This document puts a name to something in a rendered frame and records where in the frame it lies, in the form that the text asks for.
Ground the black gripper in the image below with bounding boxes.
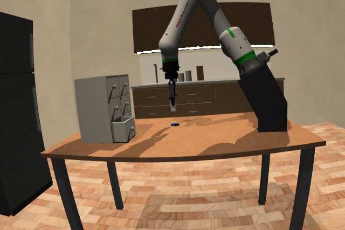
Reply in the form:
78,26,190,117
165,72,178,111

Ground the grey small chest of drawers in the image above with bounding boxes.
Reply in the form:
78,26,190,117
74,74,132,143

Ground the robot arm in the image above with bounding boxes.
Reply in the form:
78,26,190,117
158,0,278,78

